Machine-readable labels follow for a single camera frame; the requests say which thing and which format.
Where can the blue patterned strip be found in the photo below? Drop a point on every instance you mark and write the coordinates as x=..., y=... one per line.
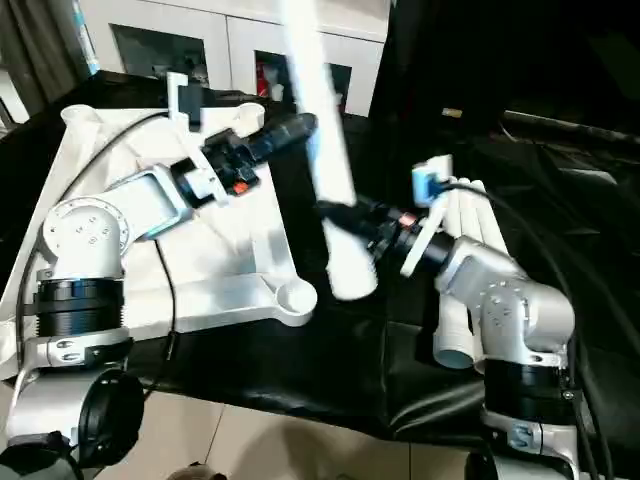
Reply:
x=86, y=40

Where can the white cup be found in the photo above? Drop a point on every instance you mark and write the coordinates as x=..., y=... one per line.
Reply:
x=276, y=91

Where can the small tan label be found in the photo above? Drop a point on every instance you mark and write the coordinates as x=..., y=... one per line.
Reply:
x=451, y=113

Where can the black mat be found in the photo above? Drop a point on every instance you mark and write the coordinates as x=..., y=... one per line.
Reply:
x=300, y=360

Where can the white plastic table leg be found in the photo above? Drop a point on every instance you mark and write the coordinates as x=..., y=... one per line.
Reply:
x=472, y=220
x=330, y=150
x=492, y=230
x=452, y=340

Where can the dark metal rod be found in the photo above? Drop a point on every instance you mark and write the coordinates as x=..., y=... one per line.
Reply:
x=575, y=129

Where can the white plastic table top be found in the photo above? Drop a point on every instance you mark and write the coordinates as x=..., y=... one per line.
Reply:
x=225, y=240

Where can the white cabinet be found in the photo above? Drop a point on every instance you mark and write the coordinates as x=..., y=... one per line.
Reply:
x=235, y=35

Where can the black backdrop cloth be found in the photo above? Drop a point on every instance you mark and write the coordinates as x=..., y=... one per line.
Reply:
x=500, y=50

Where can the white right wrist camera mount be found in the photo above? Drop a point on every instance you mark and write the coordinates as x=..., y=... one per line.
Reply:
x=445, y=165

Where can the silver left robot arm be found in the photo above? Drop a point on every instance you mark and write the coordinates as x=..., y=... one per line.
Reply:
x=85, y=235

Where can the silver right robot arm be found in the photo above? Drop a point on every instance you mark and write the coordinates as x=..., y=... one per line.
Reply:
x=520, y=320

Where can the grey curtain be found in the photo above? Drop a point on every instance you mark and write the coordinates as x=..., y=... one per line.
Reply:
x=35, y=50

